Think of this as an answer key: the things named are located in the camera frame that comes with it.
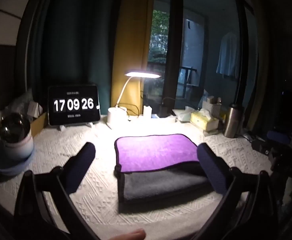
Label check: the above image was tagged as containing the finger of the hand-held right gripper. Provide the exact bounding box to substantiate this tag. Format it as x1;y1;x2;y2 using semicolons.
267;131;290;143

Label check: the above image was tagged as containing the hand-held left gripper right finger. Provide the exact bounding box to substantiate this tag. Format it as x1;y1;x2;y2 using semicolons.
193;142;278;240

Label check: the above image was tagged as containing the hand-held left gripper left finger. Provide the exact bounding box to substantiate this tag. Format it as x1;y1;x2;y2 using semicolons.
14;142;104;240

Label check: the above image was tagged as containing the purple and grey towel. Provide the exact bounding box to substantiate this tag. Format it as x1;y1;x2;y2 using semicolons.
114;134;212;205

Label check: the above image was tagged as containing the person's left hand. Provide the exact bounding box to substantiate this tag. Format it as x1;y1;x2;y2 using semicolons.
110;228;146;240

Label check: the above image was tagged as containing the white knitted tablecloth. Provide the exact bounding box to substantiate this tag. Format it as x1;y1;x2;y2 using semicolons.
0;116;286;240

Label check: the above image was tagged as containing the white tablet stand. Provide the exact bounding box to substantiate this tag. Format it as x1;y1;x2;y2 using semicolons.
57;121;94;132

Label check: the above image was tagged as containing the yellow tissue box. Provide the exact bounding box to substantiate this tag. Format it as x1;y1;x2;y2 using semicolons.
190;110;220;132

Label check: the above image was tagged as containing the stainless steel flask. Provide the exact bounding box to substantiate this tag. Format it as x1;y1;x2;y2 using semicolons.
223;103;245;138

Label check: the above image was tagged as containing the white tissue pack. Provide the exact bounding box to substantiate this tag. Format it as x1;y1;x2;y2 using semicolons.
176;106;199;123

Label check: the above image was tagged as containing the white woven basket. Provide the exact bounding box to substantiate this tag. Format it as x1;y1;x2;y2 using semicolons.
202;96;222;118

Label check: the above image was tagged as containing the cardboard box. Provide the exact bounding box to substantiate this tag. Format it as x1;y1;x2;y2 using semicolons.
29;111;49;137

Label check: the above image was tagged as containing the tablet showing clock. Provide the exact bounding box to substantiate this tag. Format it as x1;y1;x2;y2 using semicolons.
47;84;101;126

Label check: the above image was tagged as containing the white desk lamp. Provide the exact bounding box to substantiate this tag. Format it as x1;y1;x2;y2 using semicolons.
106;70;162;130

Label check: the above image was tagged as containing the small white box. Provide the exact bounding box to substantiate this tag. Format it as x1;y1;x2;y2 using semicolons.
27;101;44;118

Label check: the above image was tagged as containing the clear plastic bag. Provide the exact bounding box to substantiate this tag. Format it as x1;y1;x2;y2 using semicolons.
1;90;35;120

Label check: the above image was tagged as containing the hanging white shirt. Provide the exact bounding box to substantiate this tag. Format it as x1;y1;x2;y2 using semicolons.
216;32;242;79

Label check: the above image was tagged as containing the dark green curtain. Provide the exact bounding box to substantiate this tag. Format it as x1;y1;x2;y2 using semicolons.
26;0;125;108

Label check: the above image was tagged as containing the yellow curtain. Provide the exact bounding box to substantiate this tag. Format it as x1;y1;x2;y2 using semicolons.
110;0;156;110

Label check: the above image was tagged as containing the dark window frame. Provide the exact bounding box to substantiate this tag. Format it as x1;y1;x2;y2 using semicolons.
161;0;185;117

